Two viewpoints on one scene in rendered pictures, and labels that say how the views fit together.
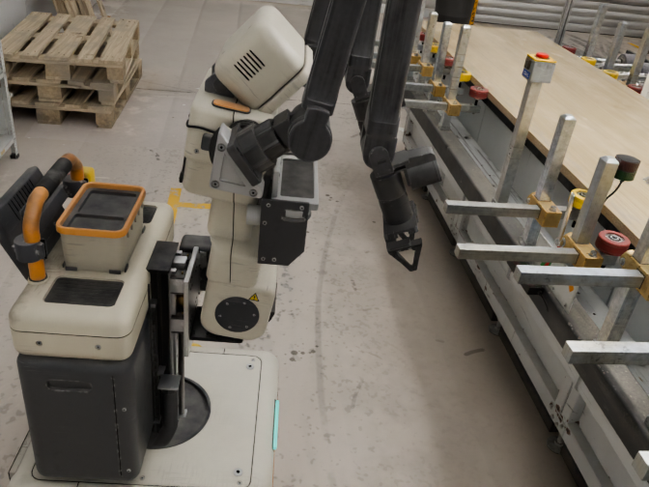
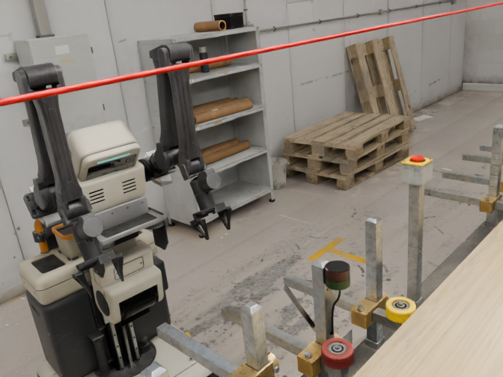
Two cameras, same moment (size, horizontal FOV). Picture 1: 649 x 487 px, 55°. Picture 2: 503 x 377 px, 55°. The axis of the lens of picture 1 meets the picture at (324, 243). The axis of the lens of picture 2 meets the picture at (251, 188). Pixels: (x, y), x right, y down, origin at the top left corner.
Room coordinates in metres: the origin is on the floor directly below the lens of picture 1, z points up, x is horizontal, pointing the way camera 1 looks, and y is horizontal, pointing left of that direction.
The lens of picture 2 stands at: (0.77, -1.45, 1.71)
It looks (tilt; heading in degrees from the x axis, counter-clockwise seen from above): 21 degrees down; 55
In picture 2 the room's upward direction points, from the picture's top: 6 degrees counter-clockwise
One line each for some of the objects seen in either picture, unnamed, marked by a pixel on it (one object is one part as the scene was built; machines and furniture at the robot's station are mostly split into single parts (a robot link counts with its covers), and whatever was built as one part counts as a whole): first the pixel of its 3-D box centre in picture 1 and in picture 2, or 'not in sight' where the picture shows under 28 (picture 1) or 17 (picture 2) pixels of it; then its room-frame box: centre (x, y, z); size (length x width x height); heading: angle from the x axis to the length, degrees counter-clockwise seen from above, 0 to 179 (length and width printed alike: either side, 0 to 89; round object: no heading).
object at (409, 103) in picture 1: (431, 105); (468, 199); (2.66, -0.38, 0.82); 0.43 x 0.03 x 0.04; 100
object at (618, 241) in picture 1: (607, 254); (337, 364); (1.46, -0.75, 0.85); 0.08 x 0.08 x 0.11
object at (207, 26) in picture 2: not in sight; (209, 26); (2.93, 2.01, 1.59); 0.30 x 0.08 x 0.08; 100
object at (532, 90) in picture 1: (516, 146); (415, 244); (1.99, -0.59, 0.93); 0.05 x 0.05 x 0.45; 10
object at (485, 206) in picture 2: (450, 105); (491, 201); (2.70, -0.47, 0.82); 0.14 x 0.06 x 0.05; 10
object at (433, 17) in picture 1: (424, 61); not in sight; (3.21, -0.38, 0.87); 0.04 x 0.04 x 0.48; 10
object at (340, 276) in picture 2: (626, 162); (337, 270); (1.49, -0.72, 1.10); 0.06 x 0.06 x 0.02
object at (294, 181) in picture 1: (281, 194); (126, 234); (1.28, 0.11, 0.99); 0.28 x 0.16 x 0.22; 5
